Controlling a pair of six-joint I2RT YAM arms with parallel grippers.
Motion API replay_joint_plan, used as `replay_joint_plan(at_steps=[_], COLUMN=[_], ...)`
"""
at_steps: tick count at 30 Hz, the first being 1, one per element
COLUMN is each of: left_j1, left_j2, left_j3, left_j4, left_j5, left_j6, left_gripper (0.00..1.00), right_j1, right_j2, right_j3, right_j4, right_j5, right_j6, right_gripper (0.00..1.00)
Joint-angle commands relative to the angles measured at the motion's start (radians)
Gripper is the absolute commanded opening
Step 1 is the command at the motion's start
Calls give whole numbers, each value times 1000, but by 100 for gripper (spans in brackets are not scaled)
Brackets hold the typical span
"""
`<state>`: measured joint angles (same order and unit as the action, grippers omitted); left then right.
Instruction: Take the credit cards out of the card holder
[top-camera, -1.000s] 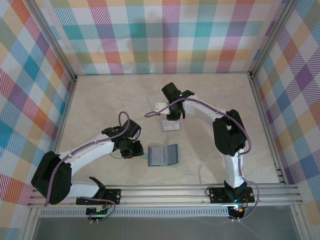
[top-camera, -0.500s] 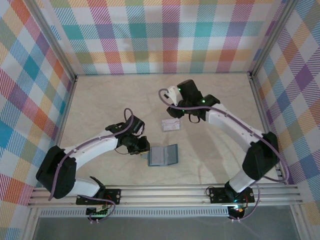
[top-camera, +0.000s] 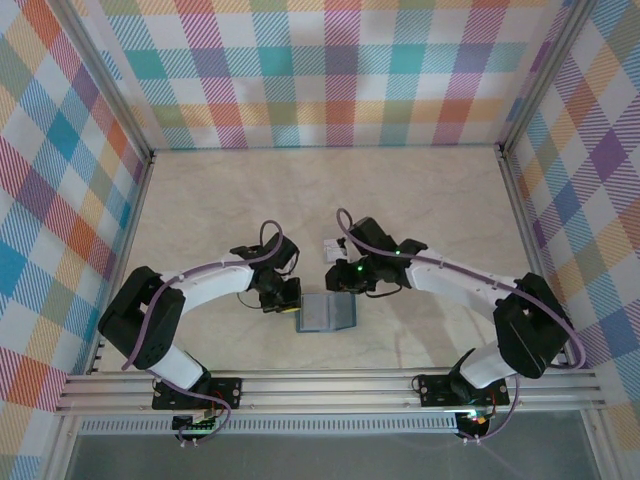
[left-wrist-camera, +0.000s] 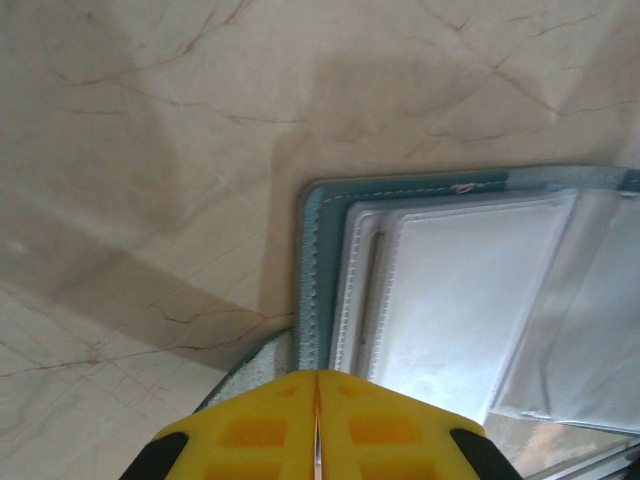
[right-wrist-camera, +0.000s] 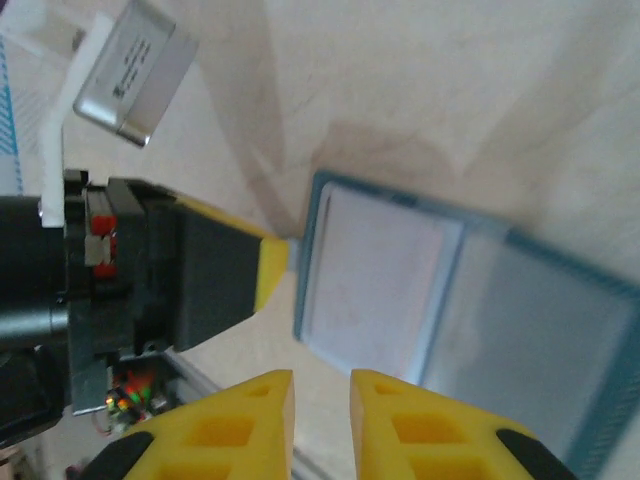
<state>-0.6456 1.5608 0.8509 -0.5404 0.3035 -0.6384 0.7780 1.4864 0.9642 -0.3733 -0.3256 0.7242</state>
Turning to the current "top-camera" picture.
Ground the teal leather card holder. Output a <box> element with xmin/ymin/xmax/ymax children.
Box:
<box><xmin>293</xmin><ymin>293</ymin><xmax>359</xmax><ymax>335</ymax></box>

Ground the grey card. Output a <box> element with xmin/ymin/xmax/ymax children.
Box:
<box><xmin>301</xmin><ymin>295</ymin><xmax>327</xmax><ymax>331</ymax></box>

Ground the circuit board with green lights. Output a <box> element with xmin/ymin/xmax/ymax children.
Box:
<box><xmin>172</xmin><ymin>413</ymin><xmax>220</xmax><ymax>434</ymax></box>

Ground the circuit board with orange part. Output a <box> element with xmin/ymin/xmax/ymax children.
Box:
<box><xmin>458</xmin><ymin>410</ymin><xmax>490</xmax><ymax>434</ymax></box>

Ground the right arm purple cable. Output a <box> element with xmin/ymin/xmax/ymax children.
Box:
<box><xmin>336</xmin><ymin>208</ymin><xmax>587</xmax><ymax>444</ymax></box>

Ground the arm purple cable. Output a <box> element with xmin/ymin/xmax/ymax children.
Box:
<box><xmin>122</xmin><ymin>218</ymin><xmax>286</xmax><ymax>446</ymax></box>
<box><xmin>336</xmin><ymin>208</ymin><xmax>587</xmax><ymax>444</ymax></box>

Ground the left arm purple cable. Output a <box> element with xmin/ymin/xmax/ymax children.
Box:
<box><xmin>122</xmin><ymin>218</ymin><xmax>286</xmax><ymax>446</ymax></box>

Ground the aluminium mounting rail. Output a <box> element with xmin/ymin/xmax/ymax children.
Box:
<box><xmin>54</xmin><ymin>368</ymin><xmax>606</xmax><ymax>416</ymax></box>

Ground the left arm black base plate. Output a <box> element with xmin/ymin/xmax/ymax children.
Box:
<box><xmin>152</xmin><ymin>378</ymin><xmax>243</xmax><ymax>411</ymax></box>

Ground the slotted grey cable duct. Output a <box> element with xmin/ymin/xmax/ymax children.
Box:
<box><xmin>79</xmin><ymin>418</ymin><xmax>460</xmax><ymax>435</ymax></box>

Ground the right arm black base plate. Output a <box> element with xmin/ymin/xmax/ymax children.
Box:
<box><xmin>417</xmin><ymin>374</ymin><xmax>510</xmax><ymax>407</ymax></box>

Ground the aluminium side frame rail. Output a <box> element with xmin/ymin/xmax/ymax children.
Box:
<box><xmin>84</xmin><ymin>152</ymin><xmax>157</xmax><ymax>376</ymax></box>
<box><xmin>497</xmin><ymin>147</ymin><xmax>551</xmax><ymax>291</ymax></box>

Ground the aluminium upright frame post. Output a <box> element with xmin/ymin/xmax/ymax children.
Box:
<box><xmin>497</xmin><ymin>0</ymin><xmax>604</xmax><ymax>156</ymax></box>
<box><xmin>49</xmin><ymin>0</ymin><xmax>156</xmax><ymax>164</ymax></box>

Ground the aluminium frame leg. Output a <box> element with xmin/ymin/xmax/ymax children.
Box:
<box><xmin>582</xmin><ymin>409</ymin><xmax>619</xmax><ymax>480</ymax></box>
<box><xmin>42</xmin><ymin>414</ymin><xmax>84</xmax><ymax>480</ymax></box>

